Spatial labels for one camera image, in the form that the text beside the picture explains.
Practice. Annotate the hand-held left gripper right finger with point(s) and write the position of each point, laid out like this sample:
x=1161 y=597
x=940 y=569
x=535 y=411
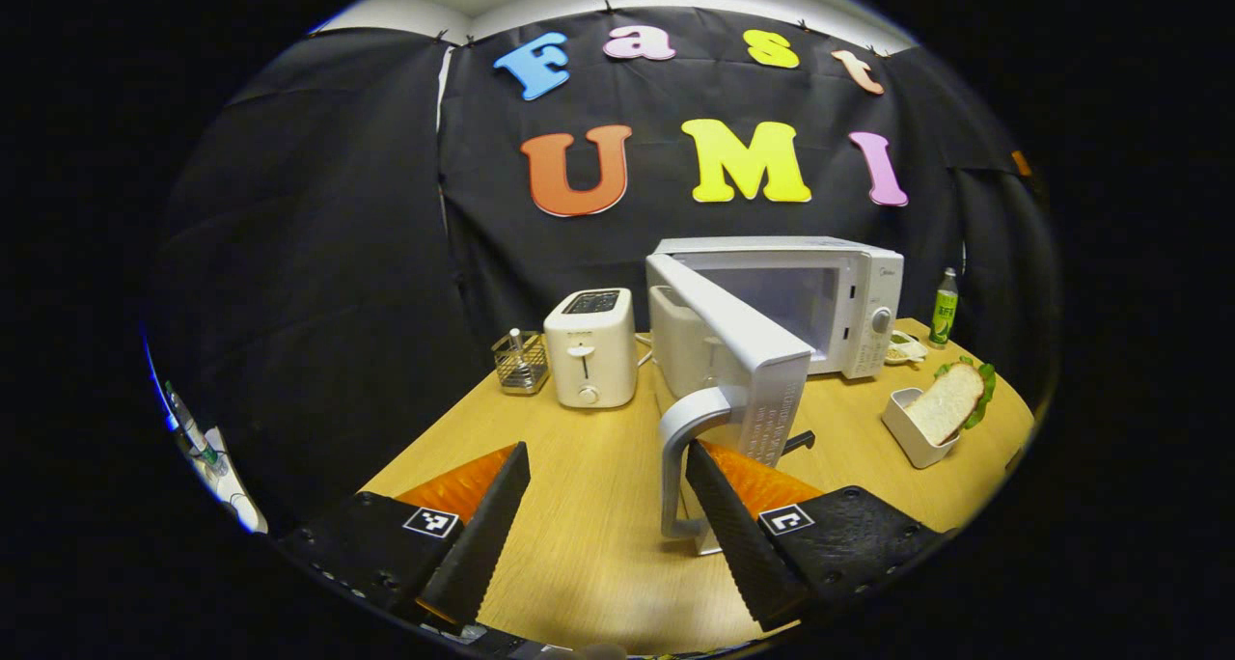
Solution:
x=738 y=544

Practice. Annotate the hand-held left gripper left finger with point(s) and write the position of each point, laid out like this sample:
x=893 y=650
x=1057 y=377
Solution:
x=482 y=544

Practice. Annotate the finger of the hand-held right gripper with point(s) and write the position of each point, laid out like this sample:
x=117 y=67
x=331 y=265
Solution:
x=1021 y=163

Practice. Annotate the white microwave oven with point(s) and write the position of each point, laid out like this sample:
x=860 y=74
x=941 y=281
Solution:
x=762 y=371

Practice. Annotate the lettuce sandwich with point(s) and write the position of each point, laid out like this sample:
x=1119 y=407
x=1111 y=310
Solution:
x=946 y=404

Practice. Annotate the green drink bottle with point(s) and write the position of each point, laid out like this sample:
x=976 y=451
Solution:
x=945 y=311

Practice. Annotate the white rectangular tray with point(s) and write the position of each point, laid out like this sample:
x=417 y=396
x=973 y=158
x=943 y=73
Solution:
x=912 y=443

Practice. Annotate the white sectioned snack dish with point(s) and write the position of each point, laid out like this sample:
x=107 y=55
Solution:
x=905 y=349

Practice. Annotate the white toaster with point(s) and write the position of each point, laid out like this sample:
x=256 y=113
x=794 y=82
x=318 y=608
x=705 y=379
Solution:
x=590 y=351

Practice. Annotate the black backdrop cloth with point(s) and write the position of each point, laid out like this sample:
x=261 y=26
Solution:
x=338 y=255

